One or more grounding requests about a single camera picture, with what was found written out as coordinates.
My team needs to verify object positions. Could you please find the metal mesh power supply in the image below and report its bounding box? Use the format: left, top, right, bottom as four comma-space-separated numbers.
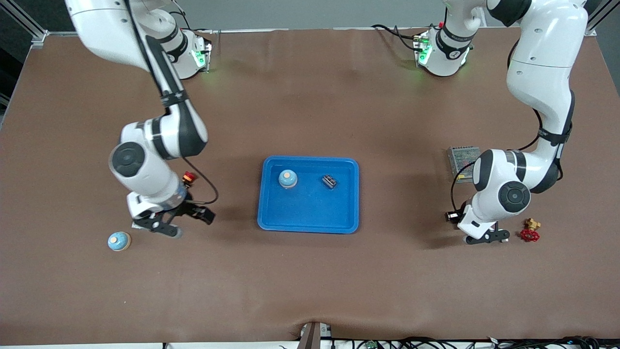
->
447, 146, 481, 184

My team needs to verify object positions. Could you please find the black cable bundle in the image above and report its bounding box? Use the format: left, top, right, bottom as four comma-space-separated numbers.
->
334, 336, 601, 349

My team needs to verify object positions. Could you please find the brass valve with red handwheel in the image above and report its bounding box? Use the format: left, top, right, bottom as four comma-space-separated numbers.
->
520, 218, 542, 243

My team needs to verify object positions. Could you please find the black base cable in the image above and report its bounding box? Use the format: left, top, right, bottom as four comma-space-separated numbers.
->
371, 23, 419, 51

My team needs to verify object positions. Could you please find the blue plastic tray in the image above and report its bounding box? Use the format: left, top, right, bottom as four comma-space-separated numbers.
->
257, 156, 360, 234

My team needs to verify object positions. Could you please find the brown table mat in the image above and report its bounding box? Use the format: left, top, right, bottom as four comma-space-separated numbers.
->
0, 27, 620, 346

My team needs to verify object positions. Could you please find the aluminium frame post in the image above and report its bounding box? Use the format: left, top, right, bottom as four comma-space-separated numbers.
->
584, 0, 620, 37
0, 0, 49, 49

